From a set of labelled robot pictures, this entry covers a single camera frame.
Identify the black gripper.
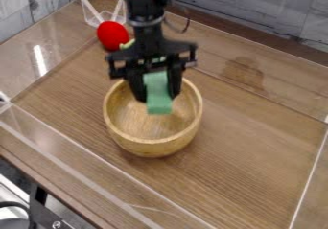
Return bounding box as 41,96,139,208
106,26,197,103

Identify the green rectangular block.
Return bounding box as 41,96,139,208
144,72,173,115

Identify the light wooden bowl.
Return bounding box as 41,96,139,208
104,79,204,158

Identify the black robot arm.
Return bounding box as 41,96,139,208
106,0,197,103

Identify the red toy strawberry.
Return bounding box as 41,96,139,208
97,21,135,51

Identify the clear acrylic corner bracket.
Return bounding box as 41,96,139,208
81,0,126,28

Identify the clear acrylic tray wall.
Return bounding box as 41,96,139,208
0,94,216,229

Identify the black table leg bracket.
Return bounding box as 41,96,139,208
30,183,76,229

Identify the black cable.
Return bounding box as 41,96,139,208
0,201,41,229

